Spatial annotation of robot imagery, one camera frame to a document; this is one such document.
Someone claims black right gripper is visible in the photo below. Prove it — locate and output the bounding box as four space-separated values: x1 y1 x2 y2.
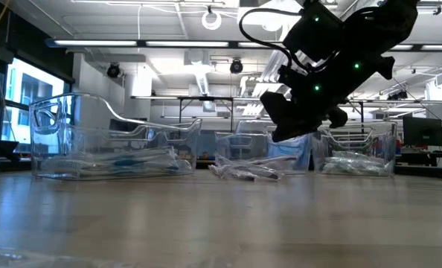
260 65 350 144

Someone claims clear plastic bin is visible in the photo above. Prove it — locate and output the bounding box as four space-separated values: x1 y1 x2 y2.
214 118 314 176
312 121 398 177
29 92 203 182

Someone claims black computer monitor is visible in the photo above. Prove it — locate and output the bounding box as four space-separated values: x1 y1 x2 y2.
402 116 442 147

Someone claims ceiling light strip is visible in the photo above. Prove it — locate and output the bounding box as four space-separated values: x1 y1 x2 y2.
44 36 285 49
390 43 442 52

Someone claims large glass window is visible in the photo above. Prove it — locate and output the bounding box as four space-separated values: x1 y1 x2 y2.
0 57 73 148

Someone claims black ceiling camera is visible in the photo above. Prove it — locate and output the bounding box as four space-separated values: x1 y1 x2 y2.
106 62 122 79
229 58 244 74

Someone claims black distant table frame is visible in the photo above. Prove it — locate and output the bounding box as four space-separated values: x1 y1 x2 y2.
131 95 240 133

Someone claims white ring ceiling light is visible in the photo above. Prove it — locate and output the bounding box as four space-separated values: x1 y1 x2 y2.
201 10 223 31

